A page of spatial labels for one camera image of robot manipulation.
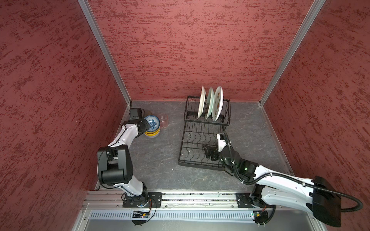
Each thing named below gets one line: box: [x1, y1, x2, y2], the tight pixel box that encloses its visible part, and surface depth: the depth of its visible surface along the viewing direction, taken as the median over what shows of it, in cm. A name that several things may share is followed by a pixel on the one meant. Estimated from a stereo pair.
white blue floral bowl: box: [144, 115, 160, 132], surface depth 97 cm
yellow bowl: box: [144, 126, 161, 137], surface depth 94 cm
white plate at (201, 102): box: [197, 85, 206, 119], surface depth 75 cm
